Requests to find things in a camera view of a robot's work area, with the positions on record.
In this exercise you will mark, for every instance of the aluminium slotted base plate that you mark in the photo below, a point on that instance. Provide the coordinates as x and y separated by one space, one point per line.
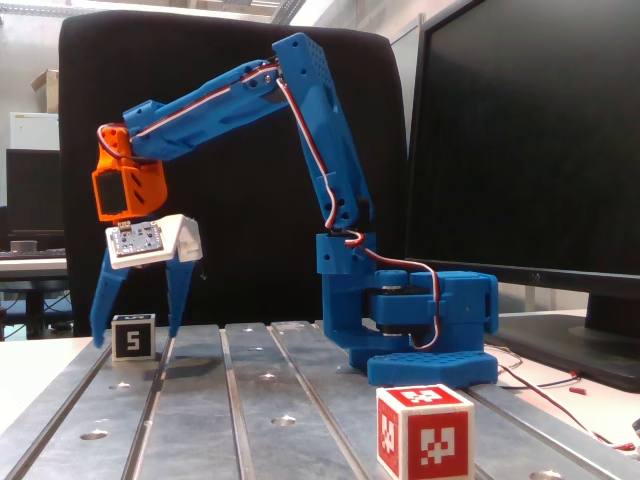
200 425

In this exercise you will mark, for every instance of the small red connector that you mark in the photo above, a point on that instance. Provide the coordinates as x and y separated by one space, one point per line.
577 390

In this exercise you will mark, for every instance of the brown cardboard box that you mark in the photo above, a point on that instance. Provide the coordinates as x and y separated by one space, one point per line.
47 90

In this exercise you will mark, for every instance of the white cabinet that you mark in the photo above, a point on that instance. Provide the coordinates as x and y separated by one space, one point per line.
32 131

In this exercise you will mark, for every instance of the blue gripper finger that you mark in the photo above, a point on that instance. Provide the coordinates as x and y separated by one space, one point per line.
180 290
106 300

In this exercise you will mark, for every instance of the red cube with white pattern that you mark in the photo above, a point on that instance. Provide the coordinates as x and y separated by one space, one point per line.
435 440

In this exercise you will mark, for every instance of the grey round tin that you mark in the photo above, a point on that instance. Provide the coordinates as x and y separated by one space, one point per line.
23 247

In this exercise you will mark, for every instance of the dark background monitor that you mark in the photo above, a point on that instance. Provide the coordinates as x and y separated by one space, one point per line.
32 190

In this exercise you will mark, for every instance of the black cube with number five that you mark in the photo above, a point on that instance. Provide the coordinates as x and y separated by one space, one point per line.
132 341

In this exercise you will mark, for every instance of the black keyboard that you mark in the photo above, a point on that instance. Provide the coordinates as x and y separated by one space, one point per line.
50 253

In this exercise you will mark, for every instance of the white camera mount with board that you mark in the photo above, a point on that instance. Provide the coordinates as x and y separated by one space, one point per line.
172 235

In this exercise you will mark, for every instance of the black Dell monitor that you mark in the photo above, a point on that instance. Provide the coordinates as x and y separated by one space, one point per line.
525 100

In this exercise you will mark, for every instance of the white background desk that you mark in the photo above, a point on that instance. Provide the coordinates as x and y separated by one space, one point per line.
30 267

